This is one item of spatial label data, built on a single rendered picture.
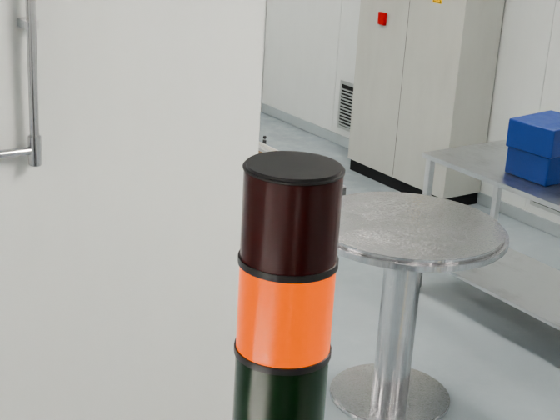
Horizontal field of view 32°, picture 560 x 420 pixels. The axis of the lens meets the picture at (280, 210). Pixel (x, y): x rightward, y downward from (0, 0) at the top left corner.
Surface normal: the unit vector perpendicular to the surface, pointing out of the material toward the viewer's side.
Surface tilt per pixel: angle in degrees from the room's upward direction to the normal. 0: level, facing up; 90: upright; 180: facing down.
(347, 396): 0
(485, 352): 0
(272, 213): 90
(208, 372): 90
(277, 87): 90
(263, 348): 90
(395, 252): 0
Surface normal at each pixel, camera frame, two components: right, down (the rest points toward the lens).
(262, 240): -0.55, 0.26
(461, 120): 0.56, 0.31
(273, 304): -0.26, 0.31
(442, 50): -0.83, 0.14
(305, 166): 0.06, -0.94
